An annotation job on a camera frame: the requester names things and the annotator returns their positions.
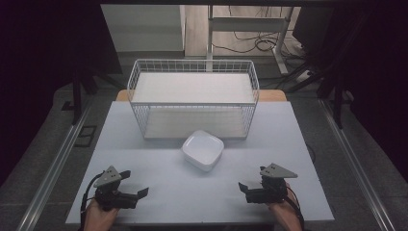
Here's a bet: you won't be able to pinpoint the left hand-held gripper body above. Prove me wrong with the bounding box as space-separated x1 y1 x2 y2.
92 165 140 212

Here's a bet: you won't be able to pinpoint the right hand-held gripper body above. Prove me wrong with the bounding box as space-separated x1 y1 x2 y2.
245 163 299 205

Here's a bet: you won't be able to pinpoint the white square bowl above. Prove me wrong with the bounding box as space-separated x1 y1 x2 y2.
181 129 225 172

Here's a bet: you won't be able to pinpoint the white wire shelf rack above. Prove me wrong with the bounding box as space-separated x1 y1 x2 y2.
126 59 261 141

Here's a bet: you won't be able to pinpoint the person's left hand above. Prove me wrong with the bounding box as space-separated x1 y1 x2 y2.
83 198 120 231

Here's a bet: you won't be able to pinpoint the person's right hand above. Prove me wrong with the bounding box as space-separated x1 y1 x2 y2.
268 183 303 231

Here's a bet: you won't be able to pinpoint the wooden table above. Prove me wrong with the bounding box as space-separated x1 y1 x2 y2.
115 89 288 103

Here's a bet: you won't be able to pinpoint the black tripod stand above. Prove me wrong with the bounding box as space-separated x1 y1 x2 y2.
277 59 345 130
70 65 127 127

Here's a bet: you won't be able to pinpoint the white power strip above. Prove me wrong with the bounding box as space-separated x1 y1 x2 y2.
295 68 313 84

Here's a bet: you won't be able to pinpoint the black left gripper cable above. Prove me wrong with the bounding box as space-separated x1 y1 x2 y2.
79 172 106 231

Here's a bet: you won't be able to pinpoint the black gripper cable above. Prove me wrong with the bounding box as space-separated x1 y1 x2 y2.
79 172 106 231
285 187 306 231

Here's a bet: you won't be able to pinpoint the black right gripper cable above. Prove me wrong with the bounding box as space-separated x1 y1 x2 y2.
285 187 306 231

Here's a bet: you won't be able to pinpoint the black floor socket frame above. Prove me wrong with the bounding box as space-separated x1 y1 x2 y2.
74 124 98 148

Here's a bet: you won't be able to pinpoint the aluminium floor rail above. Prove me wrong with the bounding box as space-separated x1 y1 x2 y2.
15 101 93 231
318 98 397 231

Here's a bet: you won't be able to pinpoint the black floor cables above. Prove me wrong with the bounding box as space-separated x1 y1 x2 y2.
212 5 307 61

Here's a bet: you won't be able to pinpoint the white metal desk frame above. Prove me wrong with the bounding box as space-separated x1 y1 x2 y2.
206 4 295 76

